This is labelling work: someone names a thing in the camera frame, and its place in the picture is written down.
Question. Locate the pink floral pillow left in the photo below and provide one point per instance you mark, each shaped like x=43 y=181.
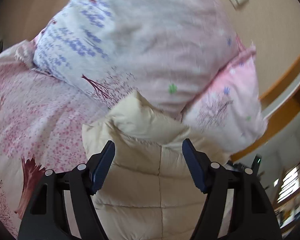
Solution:
x=167 y=50

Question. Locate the beige quilted down jacket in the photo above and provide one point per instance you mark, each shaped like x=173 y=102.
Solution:
x=148 y=192

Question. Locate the pink floral pillow right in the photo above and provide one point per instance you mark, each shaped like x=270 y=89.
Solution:
x=229 y=110

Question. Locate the pink floral bed sheet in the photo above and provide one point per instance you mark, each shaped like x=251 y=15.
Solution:
x=41 y=121

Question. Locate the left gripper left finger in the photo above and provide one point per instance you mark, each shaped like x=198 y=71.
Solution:
x=61 y=196

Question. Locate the pink floral pillow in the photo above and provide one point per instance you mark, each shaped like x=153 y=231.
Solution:
x=167 y=50
x=229 y=110

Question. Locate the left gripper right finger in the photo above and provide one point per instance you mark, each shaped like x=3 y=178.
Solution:
x=252 y=216

